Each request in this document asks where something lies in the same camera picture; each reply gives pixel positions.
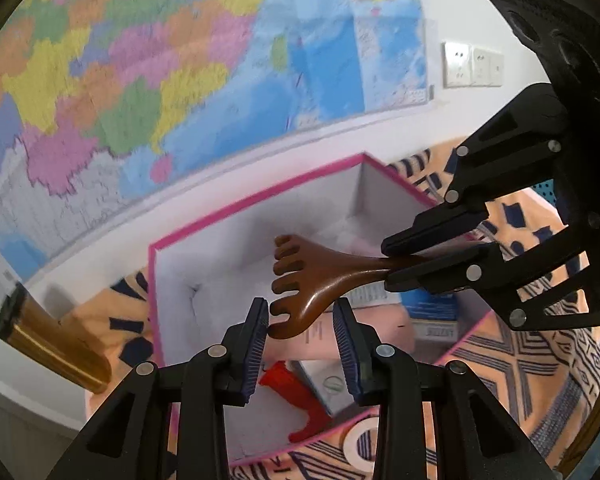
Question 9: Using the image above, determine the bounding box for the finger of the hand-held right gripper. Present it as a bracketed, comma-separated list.
[381, 84, 572, 257]
[384, 212, 600, 332]

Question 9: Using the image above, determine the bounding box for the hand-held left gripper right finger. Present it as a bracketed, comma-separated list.
[332, 297, 556, 480]

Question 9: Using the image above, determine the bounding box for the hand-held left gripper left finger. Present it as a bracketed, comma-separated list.
[47, 297, 271, 480]

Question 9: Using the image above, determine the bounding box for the plain pink tube white cap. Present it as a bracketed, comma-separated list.
[275, 305, 416, 363]

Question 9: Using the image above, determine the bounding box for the blue and white box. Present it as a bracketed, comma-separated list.
[399, 285, 462, 343]

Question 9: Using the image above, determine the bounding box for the brown wooden massage comb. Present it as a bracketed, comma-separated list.
[269, 234, 431, 341]

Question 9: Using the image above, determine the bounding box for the pink storage box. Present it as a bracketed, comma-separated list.
[147, 152, 496, 466]

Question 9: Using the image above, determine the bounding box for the white box green print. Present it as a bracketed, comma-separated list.
[292, 357, 381, 418]

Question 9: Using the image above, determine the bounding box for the red plastic tool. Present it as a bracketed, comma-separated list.
[259, 361, 338, 443]

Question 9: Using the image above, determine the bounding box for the white tape roll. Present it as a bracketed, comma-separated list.
[342, 417, 381, 476]

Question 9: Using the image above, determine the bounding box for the orange patterned cloth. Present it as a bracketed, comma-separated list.
[62, 135, 600, 480]

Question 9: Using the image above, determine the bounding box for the gold thermos bottle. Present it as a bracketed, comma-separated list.
[0, 282, 113, 395]

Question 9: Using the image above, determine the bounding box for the white wall socket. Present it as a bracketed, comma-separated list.
[442, 41, 473, 88]
[471, 46, 505, 87]

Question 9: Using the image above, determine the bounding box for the colourful wall map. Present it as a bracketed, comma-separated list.
[0, 0, 433, 286]

